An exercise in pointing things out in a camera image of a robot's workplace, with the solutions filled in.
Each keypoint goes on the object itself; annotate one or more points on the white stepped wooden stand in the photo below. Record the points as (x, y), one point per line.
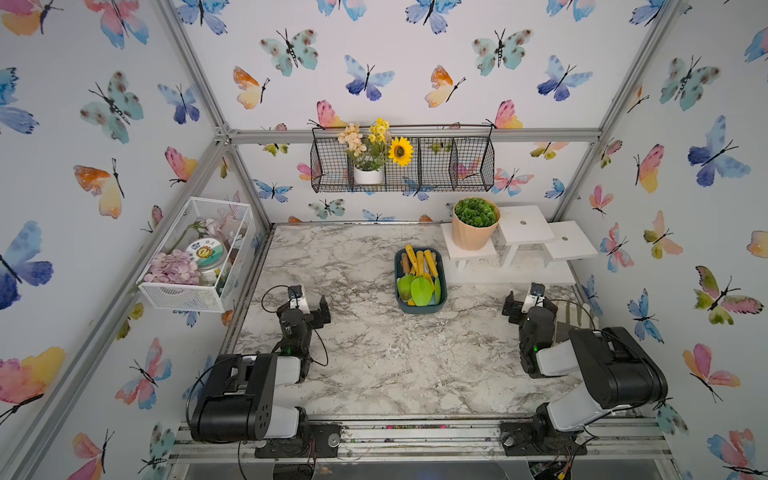
(525, 248)

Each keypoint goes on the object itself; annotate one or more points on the terracotta pot green plant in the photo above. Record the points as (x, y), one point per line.
(474, 221)

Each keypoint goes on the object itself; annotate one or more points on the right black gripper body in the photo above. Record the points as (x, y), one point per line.
(523, 349)

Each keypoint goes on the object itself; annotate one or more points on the round tin green lid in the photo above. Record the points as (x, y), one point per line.
(207, 252)

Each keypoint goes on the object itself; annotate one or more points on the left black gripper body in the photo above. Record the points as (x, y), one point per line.
(308, 327)

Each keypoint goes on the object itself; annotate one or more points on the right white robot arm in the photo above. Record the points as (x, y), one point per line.
(617, 375)

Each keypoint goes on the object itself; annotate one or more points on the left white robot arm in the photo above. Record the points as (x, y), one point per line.
(236, 403)

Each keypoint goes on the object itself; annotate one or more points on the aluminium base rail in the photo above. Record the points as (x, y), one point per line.
(449, 438)

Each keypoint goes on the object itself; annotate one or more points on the black wire wall basket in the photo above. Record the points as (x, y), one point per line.
(445, 158)

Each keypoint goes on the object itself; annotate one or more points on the white pot with flowers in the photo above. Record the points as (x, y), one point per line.
(371, 152)

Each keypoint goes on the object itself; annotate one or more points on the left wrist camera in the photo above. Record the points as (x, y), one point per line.
(297, 298)

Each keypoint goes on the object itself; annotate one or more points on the green shovel yellow handle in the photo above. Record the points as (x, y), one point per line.
(404, 283)
(422, 287)
(434, 274)

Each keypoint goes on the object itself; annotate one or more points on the teal plastic storage box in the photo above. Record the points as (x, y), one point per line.
(410, 307)

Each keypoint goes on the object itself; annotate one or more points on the pink artificial hydrangea flowers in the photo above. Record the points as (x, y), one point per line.
(177, 267)

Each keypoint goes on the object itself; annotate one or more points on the white wire wall basket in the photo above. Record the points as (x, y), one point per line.
(232, 223)

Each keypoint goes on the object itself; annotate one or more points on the green shovel wooden handle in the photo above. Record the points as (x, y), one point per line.
(405, 264)

